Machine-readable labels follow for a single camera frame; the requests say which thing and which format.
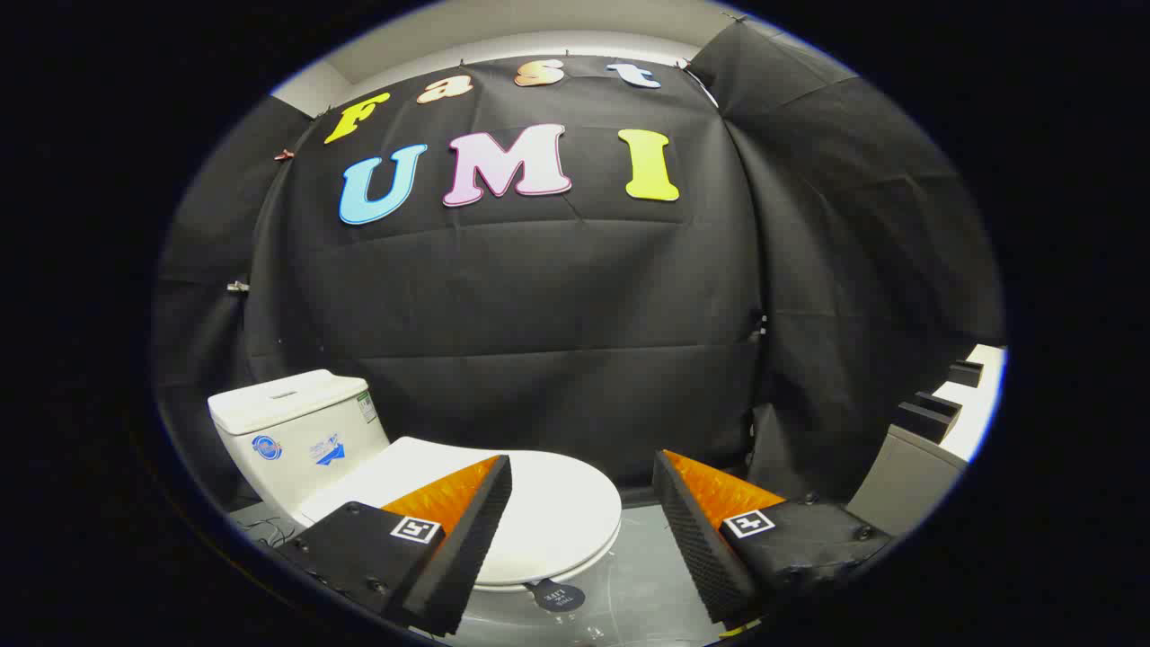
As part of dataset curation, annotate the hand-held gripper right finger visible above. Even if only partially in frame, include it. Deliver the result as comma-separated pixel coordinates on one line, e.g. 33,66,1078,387
651,449,893,627

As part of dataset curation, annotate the white shelf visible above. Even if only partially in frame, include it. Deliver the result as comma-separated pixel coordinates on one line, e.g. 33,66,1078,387
934,344,1007,461

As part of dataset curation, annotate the black round pull tab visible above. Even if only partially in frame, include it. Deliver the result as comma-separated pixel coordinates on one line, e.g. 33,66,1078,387
524,580,587,614

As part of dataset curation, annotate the thin black cable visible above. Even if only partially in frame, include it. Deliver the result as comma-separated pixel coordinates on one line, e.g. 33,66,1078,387
238,517,299,548

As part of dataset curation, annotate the white toilet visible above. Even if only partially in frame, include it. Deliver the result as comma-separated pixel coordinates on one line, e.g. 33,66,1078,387
208,369,624,641

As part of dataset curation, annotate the white toilet lid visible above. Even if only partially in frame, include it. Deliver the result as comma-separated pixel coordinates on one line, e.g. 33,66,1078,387
296,437,624,590

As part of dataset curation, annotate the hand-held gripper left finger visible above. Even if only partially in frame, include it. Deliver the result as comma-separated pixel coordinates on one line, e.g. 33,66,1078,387
277,454,513,637

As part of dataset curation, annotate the grey box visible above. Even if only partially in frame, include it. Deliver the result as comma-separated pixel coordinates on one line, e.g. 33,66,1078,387
847,425,969,537

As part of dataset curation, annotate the black backdrop cloth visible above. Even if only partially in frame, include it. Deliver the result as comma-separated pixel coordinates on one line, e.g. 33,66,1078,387
153,20,1005,513

